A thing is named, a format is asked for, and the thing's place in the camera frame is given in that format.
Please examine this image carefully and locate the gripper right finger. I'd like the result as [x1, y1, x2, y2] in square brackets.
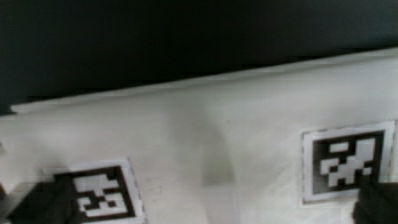
[352, 180, 398, 224]

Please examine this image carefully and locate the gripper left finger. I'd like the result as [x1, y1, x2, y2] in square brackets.
[5, 178, 80, 224]

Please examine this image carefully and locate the white cabinet door panel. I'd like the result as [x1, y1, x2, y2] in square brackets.
[0, 47, 398, 224]

